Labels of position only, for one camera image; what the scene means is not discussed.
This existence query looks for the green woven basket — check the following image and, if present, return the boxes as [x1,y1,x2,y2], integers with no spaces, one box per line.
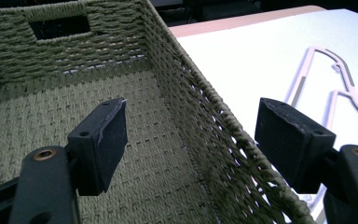
[0,0,317,224]

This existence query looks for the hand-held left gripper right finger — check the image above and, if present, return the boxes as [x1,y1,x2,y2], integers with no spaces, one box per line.
[254,97,358,224]

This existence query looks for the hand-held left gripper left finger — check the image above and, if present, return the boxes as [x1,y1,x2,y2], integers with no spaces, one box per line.
[8,97,129,224]

